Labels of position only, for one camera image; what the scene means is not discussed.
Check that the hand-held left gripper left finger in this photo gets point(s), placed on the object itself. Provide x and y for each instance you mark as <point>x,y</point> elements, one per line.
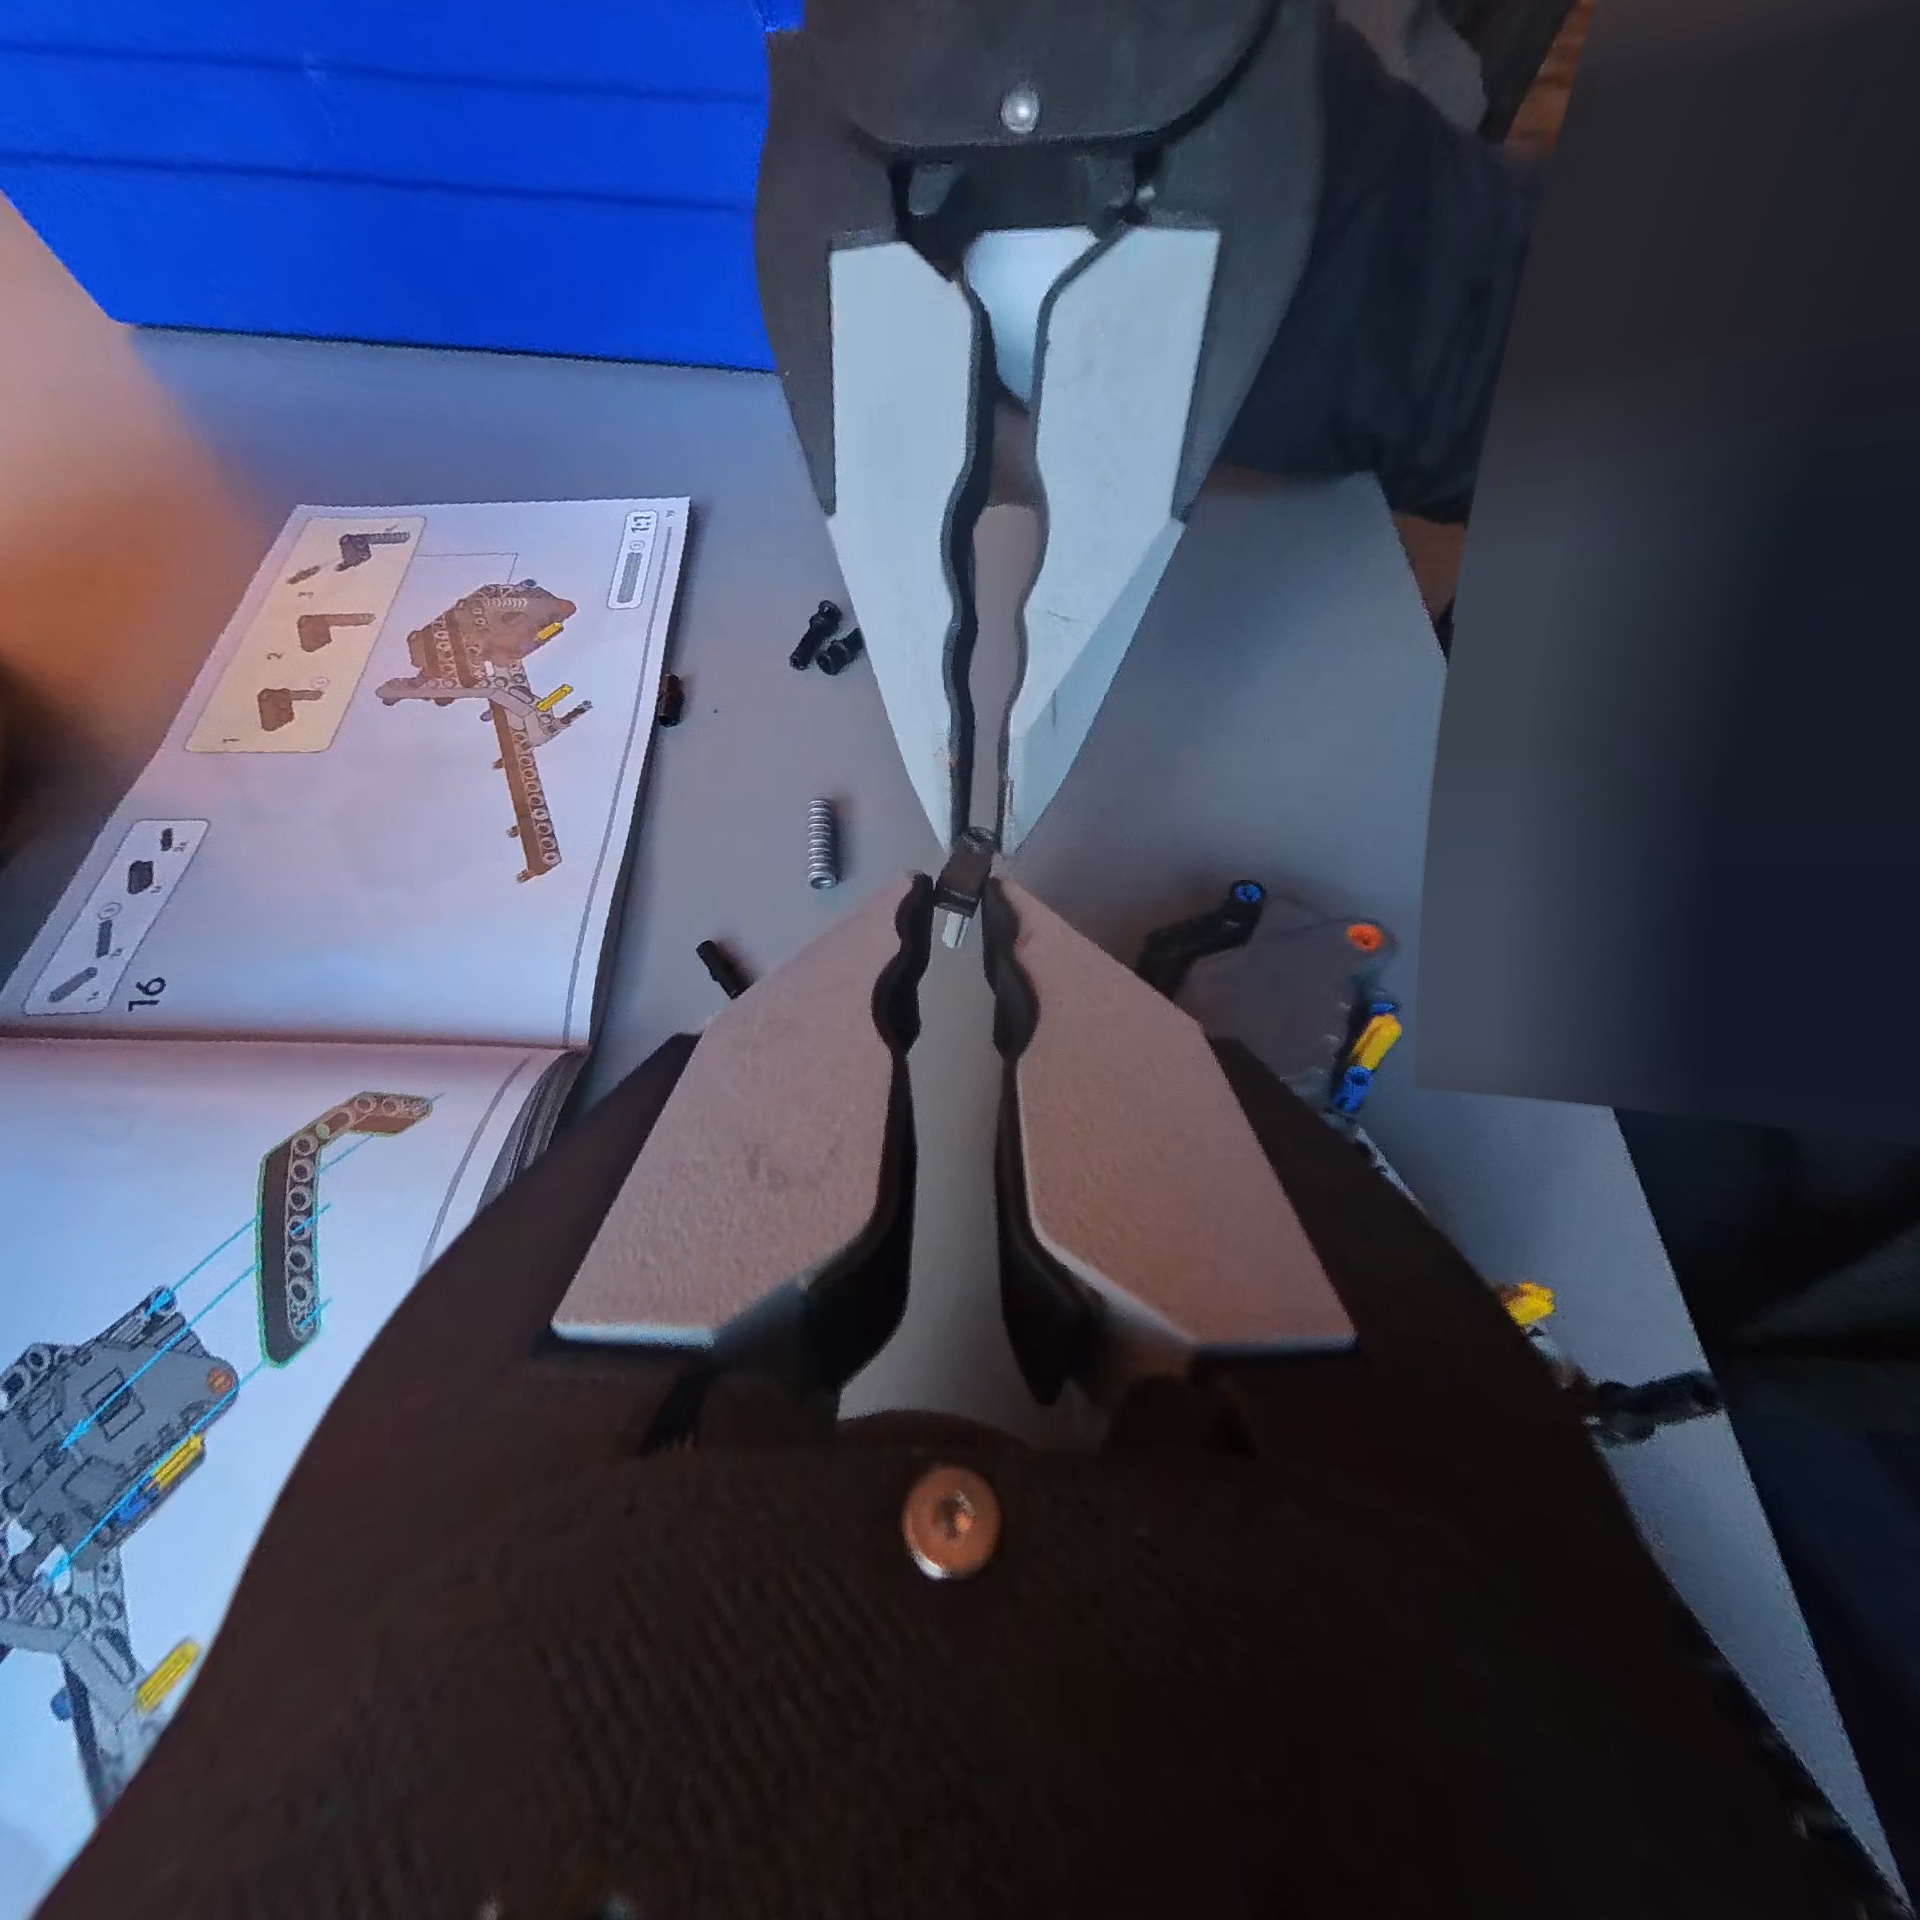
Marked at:
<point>735,1140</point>

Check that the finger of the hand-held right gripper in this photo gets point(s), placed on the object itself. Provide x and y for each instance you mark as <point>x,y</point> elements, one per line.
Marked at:
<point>1118,420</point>
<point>892,451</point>

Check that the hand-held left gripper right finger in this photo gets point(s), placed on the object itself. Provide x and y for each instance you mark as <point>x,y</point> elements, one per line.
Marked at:
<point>1142,1171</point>

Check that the small grey lego connector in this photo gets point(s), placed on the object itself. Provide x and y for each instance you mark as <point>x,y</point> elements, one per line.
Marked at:
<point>963,885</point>

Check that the black lego axle pin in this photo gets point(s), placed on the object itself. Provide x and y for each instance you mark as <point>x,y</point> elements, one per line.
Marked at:
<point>726,968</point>

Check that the grey lego model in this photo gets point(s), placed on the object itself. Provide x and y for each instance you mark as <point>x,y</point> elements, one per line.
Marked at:
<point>1277,973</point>

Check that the lego instruction booklet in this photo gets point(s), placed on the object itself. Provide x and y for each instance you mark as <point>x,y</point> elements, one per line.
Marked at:
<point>390,840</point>

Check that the metal spring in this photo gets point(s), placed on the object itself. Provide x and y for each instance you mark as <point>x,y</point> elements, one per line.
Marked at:
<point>822,843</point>

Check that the blue plastic bin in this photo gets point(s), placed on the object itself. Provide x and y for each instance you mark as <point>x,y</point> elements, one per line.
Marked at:
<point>375,181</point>

